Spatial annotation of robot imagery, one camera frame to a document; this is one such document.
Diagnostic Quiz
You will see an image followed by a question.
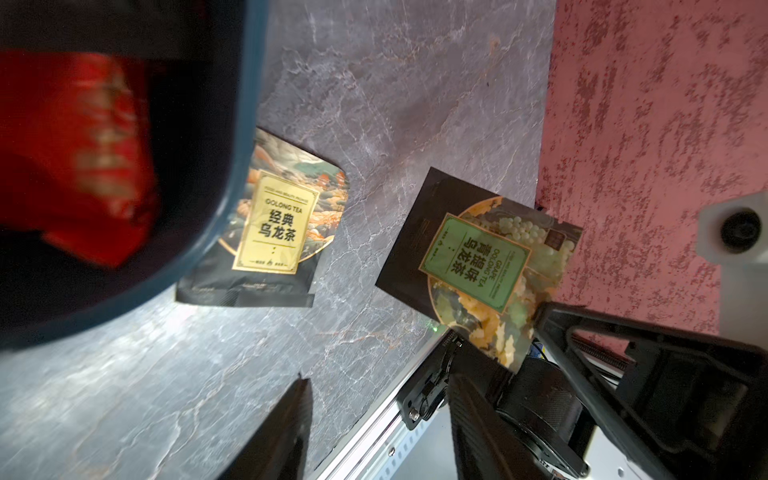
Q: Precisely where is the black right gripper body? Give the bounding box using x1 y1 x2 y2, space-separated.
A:
396 302 767 479

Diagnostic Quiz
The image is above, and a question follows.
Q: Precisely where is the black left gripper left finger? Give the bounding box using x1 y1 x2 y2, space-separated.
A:
219 377 313 480

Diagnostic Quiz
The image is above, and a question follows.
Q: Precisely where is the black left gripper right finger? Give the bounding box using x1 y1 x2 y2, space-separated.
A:
447 375 546 480

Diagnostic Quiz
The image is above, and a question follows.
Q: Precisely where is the black green label tea bag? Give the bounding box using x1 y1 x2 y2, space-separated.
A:
376 168 583 372

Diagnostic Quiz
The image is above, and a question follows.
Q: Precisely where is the black yellow label tea bag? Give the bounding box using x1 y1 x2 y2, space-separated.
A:
175 129 350 308

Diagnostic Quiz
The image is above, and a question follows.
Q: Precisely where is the red foil tea bag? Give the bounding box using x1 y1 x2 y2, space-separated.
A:
1 50 160 268

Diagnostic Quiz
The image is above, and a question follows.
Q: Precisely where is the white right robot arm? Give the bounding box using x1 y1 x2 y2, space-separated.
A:
377 180 767 479

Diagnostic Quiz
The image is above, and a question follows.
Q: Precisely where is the teal plastic storage box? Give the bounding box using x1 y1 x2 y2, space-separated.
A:
1 1 269 350

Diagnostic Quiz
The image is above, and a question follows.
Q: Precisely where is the aluminium front rail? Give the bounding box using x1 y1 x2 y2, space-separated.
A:
309 329 447 479

